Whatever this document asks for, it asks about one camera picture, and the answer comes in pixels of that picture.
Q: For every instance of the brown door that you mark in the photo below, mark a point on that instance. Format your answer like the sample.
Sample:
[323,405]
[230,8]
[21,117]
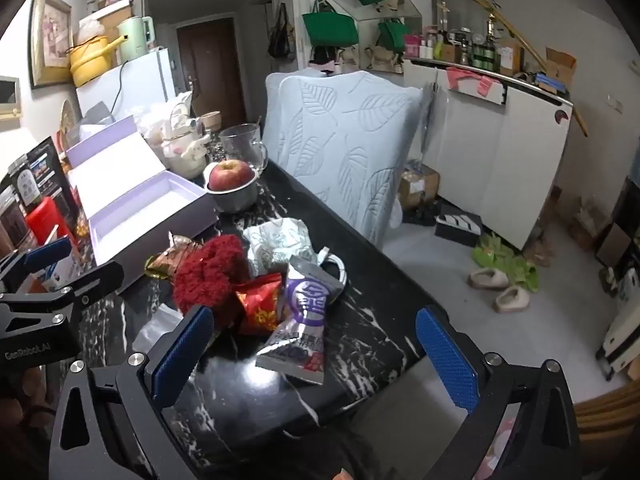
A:
[215,60]

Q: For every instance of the red gold snack packet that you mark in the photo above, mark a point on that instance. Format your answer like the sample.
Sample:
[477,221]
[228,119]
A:
[260,305]

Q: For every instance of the white fridge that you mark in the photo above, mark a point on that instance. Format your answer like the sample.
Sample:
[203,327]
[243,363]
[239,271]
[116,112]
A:
[140,80]

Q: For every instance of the pink cloth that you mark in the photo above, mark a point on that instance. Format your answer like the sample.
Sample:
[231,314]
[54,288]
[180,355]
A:
[465,77]

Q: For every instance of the red apple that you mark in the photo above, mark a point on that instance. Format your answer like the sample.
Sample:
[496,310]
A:
[230,175]

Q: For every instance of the brown cardboard box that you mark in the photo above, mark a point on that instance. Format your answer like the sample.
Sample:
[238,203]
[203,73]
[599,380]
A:
[417,185]
[112,10]

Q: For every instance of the lavender gift box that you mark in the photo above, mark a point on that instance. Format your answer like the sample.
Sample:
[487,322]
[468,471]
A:
[145,195]

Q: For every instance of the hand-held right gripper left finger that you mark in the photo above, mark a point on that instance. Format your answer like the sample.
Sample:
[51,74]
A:
[185,355]

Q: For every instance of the grey plastic mailer bag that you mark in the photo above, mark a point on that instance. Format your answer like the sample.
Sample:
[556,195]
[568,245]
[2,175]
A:
[97,112]

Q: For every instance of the red knitted pouch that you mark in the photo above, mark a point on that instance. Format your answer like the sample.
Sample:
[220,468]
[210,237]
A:
[210,270]

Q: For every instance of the white teapot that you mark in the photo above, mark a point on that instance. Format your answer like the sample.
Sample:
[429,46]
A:
[177,165]

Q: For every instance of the framed picture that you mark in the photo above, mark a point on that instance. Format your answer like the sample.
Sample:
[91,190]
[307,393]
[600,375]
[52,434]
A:
[50,35]

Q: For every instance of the white crumpled plastic bag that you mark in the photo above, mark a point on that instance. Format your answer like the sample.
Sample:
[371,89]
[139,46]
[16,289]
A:
[90,27]

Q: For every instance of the black hanging bag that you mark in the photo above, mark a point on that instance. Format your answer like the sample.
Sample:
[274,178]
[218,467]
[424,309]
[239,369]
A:
[280,35]

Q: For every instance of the green plush slippers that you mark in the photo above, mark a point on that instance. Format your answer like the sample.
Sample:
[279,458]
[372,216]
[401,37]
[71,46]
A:
[500,260]

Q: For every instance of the bamboo pole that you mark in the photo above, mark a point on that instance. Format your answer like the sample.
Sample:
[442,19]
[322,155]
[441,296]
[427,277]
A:
[500,15]

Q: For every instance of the blue white carton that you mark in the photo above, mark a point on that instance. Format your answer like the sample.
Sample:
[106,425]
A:
[50,272]

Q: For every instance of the green kettle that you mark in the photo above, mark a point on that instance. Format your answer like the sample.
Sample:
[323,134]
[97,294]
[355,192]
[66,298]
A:
[132,37]

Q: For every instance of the beige slipper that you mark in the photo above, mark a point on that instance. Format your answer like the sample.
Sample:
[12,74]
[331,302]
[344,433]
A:
[512,300]
[487,278]

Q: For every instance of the chair with leaf-pattern cover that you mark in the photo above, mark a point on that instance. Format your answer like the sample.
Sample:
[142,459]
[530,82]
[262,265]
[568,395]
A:
[272,110]
[350,160]

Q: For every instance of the glass mug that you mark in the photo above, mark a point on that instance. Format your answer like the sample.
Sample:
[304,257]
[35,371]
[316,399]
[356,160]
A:
[240,145]

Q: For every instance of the white cabinet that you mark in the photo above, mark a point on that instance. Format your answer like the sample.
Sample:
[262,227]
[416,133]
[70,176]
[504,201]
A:
[480,150]

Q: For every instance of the metal bowl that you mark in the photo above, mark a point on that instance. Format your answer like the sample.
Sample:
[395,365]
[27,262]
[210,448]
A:
[235,202]

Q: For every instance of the round woven tray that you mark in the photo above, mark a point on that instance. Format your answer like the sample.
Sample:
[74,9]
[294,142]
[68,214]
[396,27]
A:
[67,115]

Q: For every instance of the black striped shoe box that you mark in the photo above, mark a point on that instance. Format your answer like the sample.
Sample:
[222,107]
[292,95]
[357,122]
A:
[457,227]

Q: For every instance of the open cardboard box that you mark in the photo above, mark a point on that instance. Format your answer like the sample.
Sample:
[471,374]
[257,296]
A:
[560,67]

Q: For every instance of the clear plastic bag with food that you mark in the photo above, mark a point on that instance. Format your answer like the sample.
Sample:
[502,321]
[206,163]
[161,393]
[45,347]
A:
[155,120]

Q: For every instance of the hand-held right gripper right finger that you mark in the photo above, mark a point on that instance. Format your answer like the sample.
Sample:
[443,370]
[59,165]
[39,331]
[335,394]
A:
[445,360]

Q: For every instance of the red bottle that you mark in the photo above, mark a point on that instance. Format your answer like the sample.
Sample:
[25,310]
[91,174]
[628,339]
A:
[45,217]

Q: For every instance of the purple white snack packet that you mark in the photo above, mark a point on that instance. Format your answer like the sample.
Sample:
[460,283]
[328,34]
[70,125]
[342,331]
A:
[300,310]

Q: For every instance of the black printed pouch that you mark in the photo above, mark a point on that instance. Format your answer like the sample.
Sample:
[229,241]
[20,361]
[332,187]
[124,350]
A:
[47,160]

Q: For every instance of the brown gold snack packet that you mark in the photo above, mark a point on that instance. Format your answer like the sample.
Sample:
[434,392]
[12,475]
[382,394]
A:
[175,257]

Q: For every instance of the row of counter bottles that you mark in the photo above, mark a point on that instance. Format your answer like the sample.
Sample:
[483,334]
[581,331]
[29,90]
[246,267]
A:
[475,52]

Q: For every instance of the yellow pot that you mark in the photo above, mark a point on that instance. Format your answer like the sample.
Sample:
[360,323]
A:
[90,65]

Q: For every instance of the white green-printed packet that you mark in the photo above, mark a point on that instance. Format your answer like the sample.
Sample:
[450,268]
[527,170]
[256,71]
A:
[280,245]

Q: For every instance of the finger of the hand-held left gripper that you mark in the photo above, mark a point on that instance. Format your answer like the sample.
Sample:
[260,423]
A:
[95,280]
[45,255]

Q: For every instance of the white plush rabbit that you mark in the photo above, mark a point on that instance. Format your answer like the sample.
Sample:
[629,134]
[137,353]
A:
[195,147]

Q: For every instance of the wall intercom panel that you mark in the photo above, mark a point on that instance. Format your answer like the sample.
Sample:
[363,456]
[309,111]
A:
[7,97]

